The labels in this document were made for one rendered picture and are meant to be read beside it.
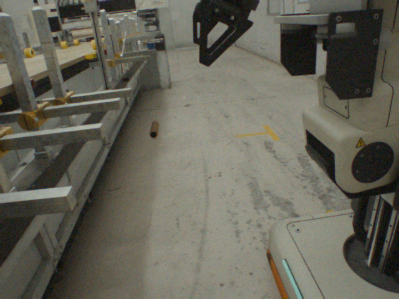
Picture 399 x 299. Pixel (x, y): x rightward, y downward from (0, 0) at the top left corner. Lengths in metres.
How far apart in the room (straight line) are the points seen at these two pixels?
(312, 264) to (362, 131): 0.54
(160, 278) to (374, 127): 1.09
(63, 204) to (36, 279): 0.94
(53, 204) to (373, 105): 0.62
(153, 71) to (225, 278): 4.15
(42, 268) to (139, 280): 0.42
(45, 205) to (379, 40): 0.64
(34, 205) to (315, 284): 0.82
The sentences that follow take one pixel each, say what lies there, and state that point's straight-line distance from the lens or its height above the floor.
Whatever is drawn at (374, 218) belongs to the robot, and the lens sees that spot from 1.07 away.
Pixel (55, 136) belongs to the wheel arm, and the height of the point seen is 0.84.
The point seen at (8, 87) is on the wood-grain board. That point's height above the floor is 0.89.
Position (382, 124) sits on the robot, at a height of 0.82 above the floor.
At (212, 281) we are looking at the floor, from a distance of 1.39.
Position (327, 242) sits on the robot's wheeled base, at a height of 0.28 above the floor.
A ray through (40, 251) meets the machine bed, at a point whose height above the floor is 0.21.
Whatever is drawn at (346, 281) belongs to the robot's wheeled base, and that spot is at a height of 0.28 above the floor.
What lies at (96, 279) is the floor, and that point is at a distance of 1.53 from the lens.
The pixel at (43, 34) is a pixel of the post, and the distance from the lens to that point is 1.18.
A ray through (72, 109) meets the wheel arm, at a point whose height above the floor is 0.83.
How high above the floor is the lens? 1.05
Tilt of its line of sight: 24 degrees down
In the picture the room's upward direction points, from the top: 5 degrees counter-clockwise
